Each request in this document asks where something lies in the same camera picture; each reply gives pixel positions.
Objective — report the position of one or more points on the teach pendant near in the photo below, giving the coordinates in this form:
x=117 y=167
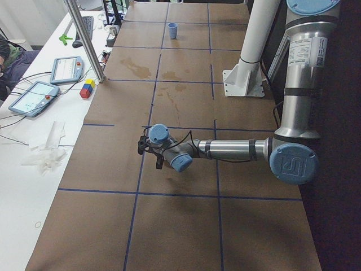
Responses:
x=34 y=100

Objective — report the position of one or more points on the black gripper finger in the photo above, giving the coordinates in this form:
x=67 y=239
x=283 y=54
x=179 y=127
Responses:
x=159 y=162

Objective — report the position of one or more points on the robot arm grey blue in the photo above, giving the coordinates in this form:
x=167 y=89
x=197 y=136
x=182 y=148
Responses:
x=289 y=150

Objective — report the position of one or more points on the black keyboard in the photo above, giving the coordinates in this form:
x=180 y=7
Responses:
x=88 y=23

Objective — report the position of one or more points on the blue block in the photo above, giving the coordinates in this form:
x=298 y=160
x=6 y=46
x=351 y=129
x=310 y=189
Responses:
x=88 y=87

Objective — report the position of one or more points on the black computer mouse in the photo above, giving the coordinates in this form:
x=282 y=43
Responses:
x=77 y=44

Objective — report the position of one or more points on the red block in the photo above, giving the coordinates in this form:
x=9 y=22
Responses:
x=85 y=92

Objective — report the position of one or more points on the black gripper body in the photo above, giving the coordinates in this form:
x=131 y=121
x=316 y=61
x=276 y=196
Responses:
x=159 y=163

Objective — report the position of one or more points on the teach pendant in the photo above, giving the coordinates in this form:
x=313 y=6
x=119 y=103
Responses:
x=34 y=100
x=66 y=70

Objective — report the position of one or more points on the yellow block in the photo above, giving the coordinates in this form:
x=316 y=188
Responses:
x=90 y=82

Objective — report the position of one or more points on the steel cylinder cup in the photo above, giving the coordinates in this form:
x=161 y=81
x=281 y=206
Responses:
x=114 y=30

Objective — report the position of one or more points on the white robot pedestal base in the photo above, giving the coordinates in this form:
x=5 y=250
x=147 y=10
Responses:
x=245 y=79

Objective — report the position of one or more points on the teach pendant far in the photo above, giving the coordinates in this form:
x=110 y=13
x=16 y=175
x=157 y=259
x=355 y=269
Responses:
x=66 y=70

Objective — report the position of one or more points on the green plastic tool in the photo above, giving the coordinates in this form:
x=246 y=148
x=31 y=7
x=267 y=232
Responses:
x=64 y=39

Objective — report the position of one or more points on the aluminium frame post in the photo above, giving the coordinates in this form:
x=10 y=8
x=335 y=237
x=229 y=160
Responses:
x=86 y=41

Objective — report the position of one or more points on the seated person in green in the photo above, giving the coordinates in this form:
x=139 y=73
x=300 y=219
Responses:
x=14 y=63

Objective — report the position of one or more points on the blue grey paper cup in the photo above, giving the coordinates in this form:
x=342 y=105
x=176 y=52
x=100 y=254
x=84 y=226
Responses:
x=173 y=28

